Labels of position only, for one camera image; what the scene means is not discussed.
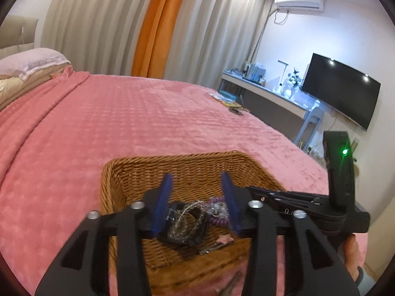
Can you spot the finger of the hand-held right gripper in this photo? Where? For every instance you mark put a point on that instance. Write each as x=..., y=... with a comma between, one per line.
x=317, y=212
x=293, y=195

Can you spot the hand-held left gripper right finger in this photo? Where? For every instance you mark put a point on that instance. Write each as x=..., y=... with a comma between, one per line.
x=231, y=203

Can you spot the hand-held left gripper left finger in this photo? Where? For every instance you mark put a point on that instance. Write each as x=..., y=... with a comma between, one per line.
x=162, y=203

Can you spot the brown wicker basket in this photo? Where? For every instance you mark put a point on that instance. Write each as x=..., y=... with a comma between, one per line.
x=129, y=178

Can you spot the black wristwatch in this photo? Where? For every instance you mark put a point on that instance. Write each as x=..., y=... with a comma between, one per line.
x=188, y=237

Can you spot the person's right hand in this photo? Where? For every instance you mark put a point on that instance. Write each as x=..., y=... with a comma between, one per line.
x=351, y=256

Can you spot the light blue chair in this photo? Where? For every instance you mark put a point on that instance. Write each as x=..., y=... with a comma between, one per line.
x=310, y=120

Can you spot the black television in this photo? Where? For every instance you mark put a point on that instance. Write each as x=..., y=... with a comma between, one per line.
x=342, y=92

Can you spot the small dark object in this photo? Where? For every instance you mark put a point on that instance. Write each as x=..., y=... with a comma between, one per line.
x=236, y=111

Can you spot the pink plush blanket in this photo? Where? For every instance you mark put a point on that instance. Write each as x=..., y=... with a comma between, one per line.
x=123, y=114

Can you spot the white and grey desk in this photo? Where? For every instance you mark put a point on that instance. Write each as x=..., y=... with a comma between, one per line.
x=265, y=101

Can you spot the white vase with flowers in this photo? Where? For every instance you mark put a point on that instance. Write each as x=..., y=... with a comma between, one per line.
x=291, y=83

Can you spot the white desk lamp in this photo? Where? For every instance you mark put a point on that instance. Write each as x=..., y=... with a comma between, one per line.
x=282, y=77

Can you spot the books on desk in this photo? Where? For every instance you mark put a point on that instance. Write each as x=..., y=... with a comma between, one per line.
x=254, y=72

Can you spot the orange curtain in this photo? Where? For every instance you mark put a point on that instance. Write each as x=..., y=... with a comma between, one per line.
x=157, y=30

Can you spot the beige curtain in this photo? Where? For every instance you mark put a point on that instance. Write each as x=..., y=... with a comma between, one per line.
x=98, y=21
x=216, y=30

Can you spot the beige quilt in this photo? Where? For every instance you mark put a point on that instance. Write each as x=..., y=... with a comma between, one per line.
x=27, y=86

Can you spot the white air conditioner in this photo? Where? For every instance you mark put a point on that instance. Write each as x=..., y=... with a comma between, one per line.
x=299, y=1

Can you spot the lilac pillow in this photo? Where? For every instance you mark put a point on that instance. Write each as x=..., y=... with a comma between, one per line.
x=34, y=61

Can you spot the beige padded headboard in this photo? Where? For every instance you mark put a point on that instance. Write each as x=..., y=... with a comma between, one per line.
x=15, y=37

